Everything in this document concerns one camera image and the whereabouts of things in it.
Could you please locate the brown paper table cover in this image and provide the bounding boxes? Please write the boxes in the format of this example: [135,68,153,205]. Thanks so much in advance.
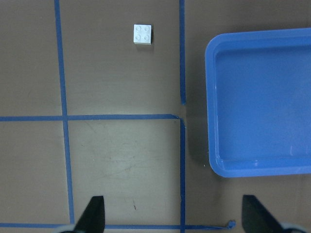
[0,0,311,233]

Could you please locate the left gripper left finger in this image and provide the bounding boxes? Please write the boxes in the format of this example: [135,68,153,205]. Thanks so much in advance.
[73,196,105,233]

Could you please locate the blue plastic tray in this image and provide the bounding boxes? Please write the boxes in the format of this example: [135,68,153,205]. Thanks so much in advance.
[205,28,311,178]

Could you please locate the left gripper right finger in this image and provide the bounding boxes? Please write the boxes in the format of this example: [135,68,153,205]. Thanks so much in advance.
[242,195,284,233]

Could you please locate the white building block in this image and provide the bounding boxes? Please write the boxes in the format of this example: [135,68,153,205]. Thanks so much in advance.
[133,24,152,45]

